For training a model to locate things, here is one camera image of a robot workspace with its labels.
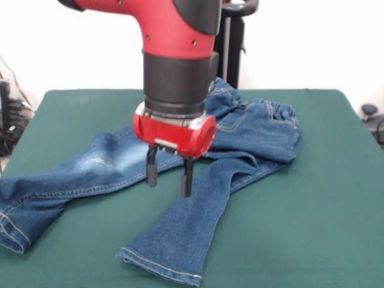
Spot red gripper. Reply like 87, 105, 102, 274
133, 101, 217, 198

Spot blue denim jeans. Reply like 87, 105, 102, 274
0, 77, 301, 286

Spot dark green table cloth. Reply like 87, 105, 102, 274
0, 88, 384, 288

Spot black round knob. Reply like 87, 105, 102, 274
361, 103, 379, 116

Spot black robot pedestal with handle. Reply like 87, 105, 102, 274
214, 0, 259, 90

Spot black cable tangle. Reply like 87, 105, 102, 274
0, 55, 34, 157

